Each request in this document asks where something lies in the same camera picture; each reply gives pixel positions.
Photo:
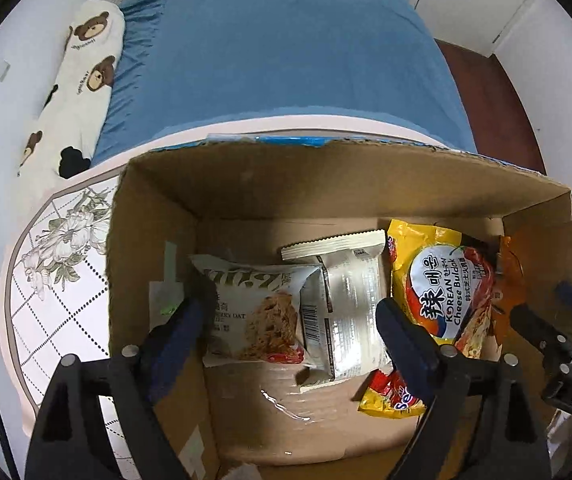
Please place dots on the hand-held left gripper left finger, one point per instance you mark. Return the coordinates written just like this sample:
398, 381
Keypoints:
175, 342

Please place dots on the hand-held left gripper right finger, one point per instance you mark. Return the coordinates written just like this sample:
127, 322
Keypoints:
406, 342

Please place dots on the orange snack packet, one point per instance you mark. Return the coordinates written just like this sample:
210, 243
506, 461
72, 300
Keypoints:
511, 270

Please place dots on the yellow instant noodle packet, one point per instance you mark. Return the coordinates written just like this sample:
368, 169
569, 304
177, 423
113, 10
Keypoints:
441, 280

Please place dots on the white oat cookie packet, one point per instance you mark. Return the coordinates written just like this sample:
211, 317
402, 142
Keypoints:
266, 310

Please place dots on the brown cardboard box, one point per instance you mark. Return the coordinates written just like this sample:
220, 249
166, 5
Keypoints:
291, 180

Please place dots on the small red yellow packet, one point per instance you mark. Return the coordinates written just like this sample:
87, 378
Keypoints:
386, 400

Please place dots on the silver foil snack packet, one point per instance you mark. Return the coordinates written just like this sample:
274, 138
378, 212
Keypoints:
351, 310

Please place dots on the white serrated-edge packet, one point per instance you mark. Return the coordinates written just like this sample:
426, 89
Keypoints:
336, 247

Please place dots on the white bear print pillow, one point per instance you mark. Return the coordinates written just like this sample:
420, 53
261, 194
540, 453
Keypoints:
75, 100

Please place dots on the blue bed sheet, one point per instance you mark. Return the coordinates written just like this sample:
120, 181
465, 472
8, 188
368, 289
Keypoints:
291, 60

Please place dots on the white wardrobe doors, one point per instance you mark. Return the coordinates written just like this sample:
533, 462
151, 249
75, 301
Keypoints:
466, 5

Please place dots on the white wall socket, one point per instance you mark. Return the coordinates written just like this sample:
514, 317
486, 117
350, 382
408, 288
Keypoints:
1, 71

